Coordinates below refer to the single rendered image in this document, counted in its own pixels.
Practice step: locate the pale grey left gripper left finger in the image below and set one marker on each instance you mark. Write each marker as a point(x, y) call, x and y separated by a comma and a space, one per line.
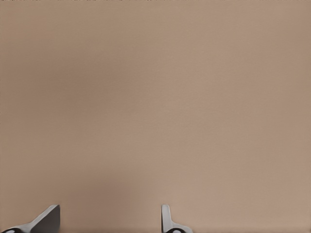
point(46, 219)

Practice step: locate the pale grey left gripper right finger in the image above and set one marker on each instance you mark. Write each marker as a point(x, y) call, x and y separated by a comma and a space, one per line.
point(166, 219)

